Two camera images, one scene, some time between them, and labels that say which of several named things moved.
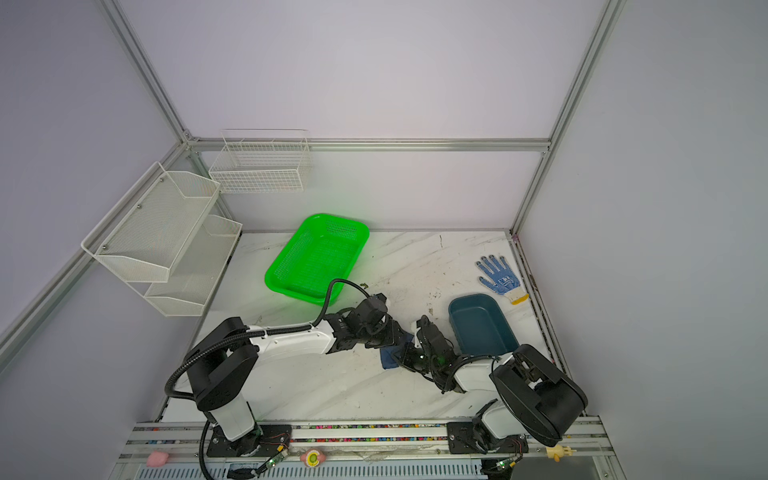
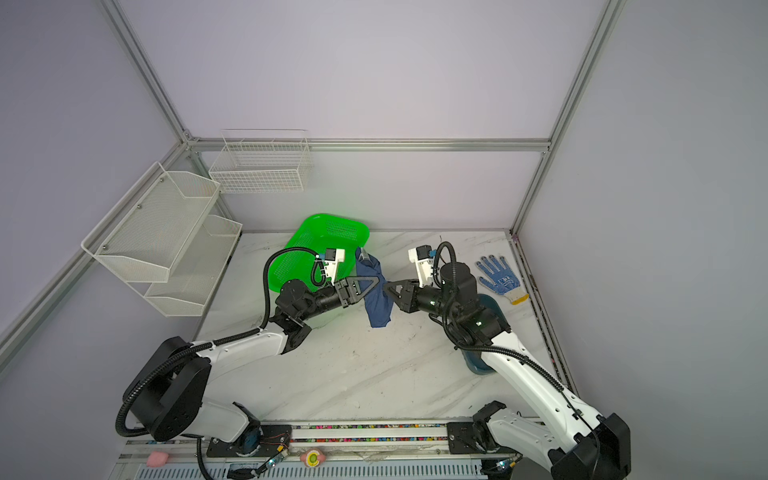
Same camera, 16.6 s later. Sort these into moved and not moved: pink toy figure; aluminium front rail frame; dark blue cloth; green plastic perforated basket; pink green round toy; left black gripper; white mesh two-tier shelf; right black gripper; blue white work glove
Moved: left black gripper; right black gripper; dark blue cloth
Not moved: pink green round toy; pink toy figure; white mesh two-tier shelf; aluminium front rail frame; green plastic perforated basket; blue white work glove
